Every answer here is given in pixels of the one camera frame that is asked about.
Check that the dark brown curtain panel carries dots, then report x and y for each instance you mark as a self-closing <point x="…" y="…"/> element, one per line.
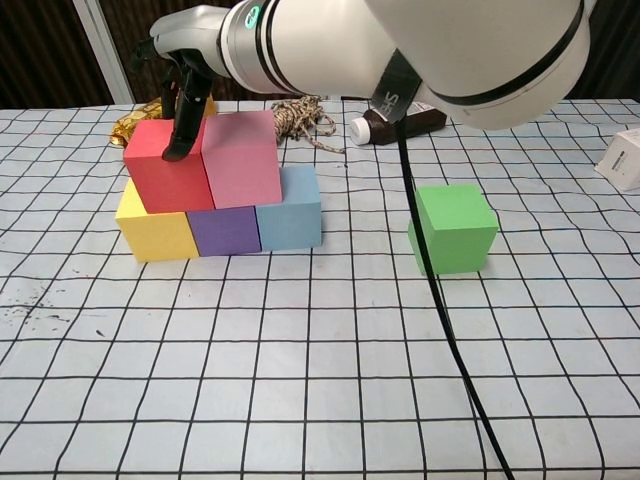
<point x="40" y="50"/>
<point x="610" y="50"/>
<point x="145" y="85"/>

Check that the gold snack packet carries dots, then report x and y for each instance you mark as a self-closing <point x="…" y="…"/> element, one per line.
<point x="130" y="122"/>

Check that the purple foam cube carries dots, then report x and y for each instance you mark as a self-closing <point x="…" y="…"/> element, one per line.
<point x="225" y="230"/>

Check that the green foam cube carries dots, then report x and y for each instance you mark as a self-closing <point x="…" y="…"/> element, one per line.
<point x="460" y="235"/>

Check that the pink foam cube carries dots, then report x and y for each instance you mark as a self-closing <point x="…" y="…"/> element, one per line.
<point x="240" y="160"/>

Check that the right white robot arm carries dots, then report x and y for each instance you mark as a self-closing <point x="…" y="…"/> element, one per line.
<point x="400" y="45"/>

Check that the red foam cube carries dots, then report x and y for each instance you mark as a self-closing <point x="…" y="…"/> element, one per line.
<point x="165" y="175"/>

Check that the white carton box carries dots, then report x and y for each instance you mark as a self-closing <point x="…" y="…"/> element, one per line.
<point x="622" y="160"/>

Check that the brown bottle white cap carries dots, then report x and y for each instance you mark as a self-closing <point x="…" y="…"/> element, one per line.
<point x="380" y="130"/>

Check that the yellow foam cube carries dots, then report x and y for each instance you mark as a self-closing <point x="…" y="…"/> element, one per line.
<point x="160" y="235"/>

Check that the white partition frame post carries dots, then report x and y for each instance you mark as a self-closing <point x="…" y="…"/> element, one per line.
<point x="105" y="50"/>

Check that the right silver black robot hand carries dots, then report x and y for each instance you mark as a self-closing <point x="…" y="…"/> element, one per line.
<point x="192" y="45"/>

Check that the light blue foam cube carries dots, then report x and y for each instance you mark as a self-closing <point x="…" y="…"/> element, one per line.
<point x="292" y="215"/>

